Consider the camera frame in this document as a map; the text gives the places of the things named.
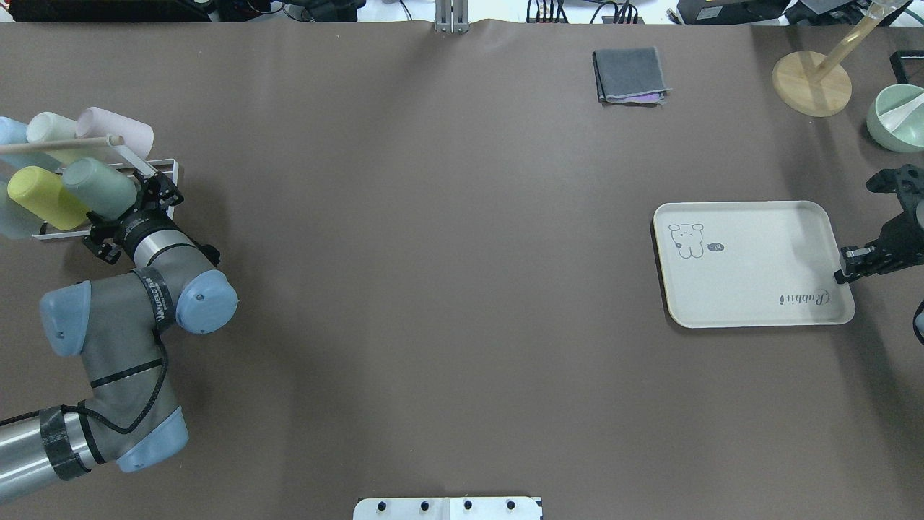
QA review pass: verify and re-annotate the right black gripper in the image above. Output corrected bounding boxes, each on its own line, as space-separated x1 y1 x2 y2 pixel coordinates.
834 165 923 285

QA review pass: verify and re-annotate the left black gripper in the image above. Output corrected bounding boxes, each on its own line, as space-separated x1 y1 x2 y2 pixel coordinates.
82 172 183 264

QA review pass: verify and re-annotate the sage green cup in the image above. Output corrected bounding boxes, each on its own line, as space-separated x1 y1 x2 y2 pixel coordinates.
61 157 138 220

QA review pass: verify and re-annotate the cream rabbit tray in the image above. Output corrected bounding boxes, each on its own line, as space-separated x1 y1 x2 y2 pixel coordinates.
653 201 855 329

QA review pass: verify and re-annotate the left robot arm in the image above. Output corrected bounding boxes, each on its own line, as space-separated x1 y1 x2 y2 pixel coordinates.
2 174 240 503

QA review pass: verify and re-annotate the yellow-green cup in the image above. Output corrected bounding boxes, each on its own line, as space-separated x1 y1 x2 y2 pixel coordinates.
7 165 90 230

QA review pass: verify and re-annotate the pink cup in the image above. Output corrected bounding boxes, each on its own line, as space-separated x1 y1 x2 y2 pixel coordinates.
75 108 154 160

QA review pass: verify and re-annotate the pale grey-blue cup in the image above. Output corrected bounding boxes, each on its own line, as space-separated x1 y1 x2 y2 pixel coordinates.
1 178 43 240

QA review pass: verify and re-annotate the white cream cup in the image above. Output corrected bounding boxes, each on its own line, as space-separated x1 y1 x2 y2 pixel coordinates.
26 112 85 165

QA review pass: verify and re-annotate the light blue cup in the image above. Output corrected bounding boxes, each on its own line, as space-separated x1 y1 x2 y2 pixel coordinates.
1 116 61 172

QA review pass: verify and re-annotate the white ceramic spoon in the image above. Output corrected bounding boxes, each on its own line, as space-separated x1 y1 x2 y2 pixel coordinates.
880 93 924 133

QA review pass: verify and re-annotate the green bowl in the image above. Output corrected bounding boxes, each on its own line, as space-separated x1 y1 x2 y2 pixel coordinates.
866 84 923 152

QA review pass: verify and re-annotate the wooden mug tree stand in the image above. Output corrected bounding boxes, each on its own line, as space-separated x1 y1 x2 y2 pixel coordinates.
771 1 908 116

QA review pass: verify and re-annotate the folded grey cloth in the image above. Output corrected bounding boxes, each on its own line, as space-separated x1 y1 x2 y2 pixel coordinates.
592 46 670 105

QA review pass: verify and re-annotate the white wire cup rack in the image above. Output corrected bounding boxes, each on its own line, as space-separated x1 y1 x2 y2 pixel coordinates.
33 145 181 241

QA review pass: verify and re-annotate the wooden rack handle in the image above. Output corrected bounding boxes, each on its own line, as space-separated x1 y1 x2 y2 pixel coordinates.
0 134 125 155

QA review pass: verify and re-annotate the aluminium frame post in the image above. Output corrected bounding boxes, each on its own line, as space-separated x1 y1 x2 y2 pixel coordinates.
435 0 471 34

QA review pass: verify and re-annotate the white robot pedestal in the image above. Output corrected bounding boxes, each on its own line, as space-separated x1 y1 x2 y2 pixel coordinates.
352 496 544 519

